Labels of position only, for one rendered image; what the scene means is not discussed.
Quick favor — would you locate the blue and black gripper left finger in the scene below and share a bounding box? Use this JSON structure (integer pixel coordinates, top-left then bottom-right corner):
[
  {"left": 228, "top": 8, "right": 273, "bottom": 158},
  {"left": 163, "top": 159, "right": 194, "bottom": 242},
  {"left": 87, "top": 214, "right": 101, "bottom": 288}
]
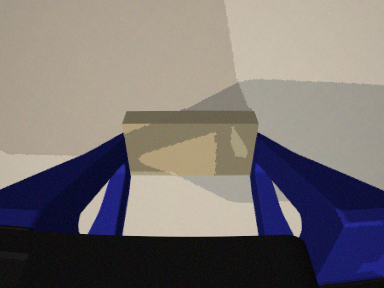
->
[{"left": 0, "top": 133, "right": 131, "bottom": 236}]

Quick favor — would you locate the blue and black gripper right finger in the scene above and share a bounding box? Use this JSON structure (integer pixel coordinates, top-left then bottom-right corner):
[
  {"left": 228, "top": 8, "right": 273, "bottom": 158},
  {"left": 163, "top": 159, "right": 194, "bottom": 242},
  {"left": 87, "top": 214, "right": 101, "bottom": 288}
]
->
[{"left": 250, "top": 132, "right": 384, "bottom": 286}]

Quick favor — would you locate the cream domino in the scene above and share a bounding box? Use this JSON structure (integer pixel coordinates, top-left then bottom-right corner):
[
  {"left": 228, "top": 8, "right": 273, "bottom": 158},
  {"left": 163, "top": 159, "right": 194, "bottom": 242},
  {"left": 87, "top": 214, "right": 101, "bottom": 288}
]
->
[{"left": 122, "top": 111, "right": 259, "bottom": 175}]

